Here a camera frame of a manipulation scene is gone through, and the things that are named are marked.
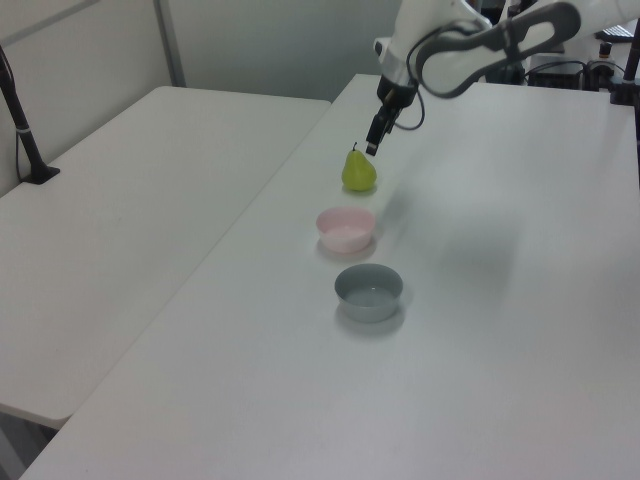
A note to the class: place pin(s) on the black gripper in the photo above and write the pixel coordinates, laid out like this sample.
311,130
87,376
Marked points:
395,96

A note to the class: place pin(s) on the black camera stand with base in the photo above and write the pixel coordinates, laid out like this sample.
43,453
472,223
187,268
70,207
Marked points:
25,137

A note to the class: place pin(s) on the green pear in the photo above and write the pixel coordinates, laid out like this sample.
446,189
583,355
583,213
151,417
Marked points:
358,172

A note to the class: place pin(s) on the pink bowl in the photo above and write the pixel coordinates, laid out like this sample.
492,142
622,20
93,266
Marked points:
345,232

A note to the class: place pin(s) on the black pole with clamp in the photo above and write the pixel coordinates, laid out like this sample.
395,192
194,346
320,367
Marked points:
629,70

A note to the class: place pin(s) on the grey metal partition post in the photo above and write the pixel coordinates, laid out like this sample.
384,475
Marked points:
170,45

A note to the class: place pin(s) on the grey bowl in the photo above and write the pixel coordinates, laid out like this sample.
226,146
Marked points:
368,295

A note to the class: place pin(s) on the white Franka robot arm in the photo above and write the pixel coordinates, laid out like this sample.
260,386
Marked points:
452,65

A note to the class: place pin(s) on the white side table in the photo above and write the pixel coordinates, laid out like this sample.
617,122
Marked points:
125,225

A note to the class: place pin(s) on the black electronics box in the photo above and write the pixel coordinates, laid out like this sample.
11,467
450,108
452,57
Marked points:
560,75

